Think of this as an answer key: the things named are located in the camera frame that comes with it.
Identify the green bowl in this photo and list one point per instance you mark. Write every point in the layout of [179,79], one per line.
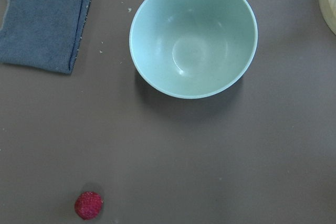
[192,49]

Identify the grey folded cloth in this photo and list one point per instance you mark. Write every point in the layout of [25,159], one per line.
[43,34]

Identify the red strawberry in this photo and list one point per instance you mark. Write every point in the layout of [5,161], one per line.
[88,205]

